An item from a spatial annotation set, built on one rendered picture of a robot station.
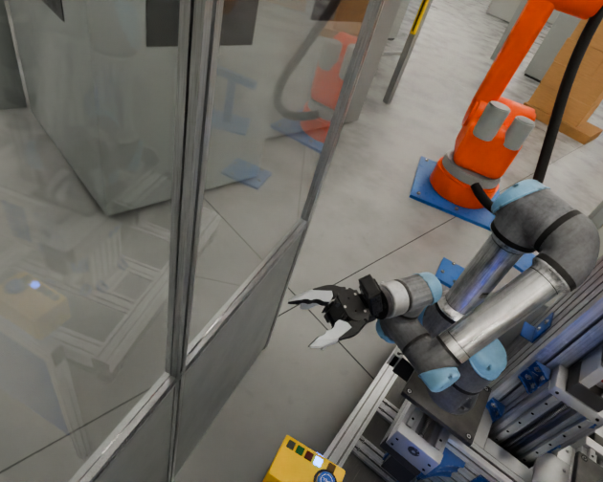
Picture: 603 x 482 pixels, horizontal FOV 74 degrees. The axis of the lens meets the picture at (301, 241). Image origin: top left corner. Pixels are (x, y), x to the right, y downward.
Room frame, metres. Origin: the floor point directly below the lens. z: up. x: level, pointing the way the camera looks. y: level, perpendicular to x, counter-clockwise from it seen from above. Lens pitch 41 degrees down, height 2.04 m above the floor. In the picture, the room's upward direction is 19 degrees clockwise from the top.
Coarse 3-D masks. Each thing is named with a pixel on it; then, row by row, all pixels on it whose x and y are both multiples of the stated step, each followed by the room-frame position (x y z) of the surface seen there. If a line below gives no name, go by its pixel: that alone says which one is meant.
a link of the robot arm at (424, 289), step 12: (408, 276) 0.68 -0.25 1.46; (420, 276) 0.68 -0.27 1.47; (432, 276) 0.69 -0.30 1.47; (408, 288) 0.63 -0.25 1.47; (420, 288) 0.65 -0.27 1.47; (432, 288) 0.66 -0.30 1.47; (420, 300) 0.63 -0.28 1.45; (432, 300) 0.65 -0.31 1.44; (408, 312) 0.63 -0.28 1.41; (420, 312) 0.64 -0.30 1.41
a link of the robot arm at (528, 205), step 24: (504, 192) 0.85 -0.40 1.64; (528, 192) 0.83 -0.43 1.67; (552, 192) 0.84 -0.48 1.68; (504, 216) 0.82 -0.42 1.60; (528, 216) 0.79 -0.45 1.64; (552, 216) 0.77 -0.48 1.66; (504, 240) 0.80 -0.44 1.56; (528, 240) 0.77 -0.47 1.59; (480, 264) 0.82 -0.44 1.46; (504, 264) 0.80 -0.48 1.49; (456, 288) 0.83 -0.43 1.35; (480, 288) 0.80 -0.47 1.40; (432, 312) 0.83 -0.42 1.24; (456, 312) 0.80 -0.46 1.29; (432, 336) 0.79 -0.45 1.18
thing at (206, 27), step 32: (384, 0) 1.38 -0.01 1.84; (192, 32) 0.52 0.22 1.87; (192, 64) 0.52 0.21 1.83; (192, 96) 0.52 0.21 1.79; (192, 128) 0.52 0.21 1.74; (192, 160) 0.52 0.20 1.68; (192, 192) 0.53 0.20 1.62; (192, 224) 0.53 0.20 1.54; (192, 256) 0.54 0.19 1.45; (192, 288) 0.56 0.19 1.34; (224, 320) 0.74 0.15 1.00; (192, 352) 0.61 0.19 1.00; (96, 480) 0.26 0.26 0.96
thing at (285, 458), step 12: (300, 444) 0.43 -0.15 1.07; (276, 456) 0.38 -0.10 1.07; (288, 456) 0.39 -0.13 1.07; (300, 456) 0.40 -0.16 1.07; (276, 468) 0.36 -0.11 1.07; (288, 468) 0.37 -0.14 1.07; (300, 468) 0.38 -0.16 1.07; (312, 468) 0.39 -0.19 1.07; (324, 468) 0.39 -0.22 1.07; (336, 468) 0.40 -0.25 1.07; (264, 480) 0.35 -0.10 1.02; (276, 480) 0.34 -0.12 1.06; (288, 480) 0.34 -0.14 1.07; (300, 480) 0.35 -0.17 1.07; (312, 480) 0.36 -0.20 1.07; (336, 480) 0.38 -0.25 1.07
